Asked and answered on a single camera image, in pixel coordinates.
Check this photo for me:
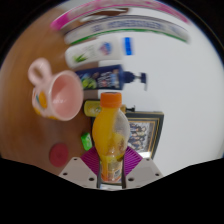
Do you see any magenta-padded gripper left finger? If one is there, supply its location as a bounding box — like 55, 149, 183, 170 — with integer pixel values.
58, 145, 103, 190

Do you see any white bottle with blue cap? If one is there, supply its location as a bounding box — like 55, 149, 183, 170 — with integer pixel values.
64, 36, 134, 70

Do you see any pink mug with orange prints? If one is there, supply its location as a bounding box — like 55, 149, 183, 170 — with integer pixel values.
27, 57, 85, 122

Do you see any long white green wrap box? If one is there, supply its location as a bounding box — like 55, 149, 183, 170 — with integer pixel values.
63, 14, 192, 46

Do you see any dark blue pump bottle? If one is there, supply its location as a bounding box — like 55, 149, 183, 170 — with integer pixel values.
75, 64, 148, 92

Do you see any flat round red coaster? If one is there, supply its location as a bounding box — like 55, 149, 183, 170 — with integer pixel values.
49, 142, 70, 168

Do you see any orange juice bottle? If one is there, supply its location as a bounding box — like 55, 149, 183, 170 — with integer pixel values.
91, 91, 131, 184

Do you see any framed group photo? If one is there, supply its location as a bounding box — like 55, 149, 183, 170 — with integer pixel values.
124, 111, 165, 160

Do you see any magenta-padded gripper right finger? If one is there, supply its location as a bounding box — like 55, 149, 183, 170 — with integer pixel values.
121, 145, 164, 190

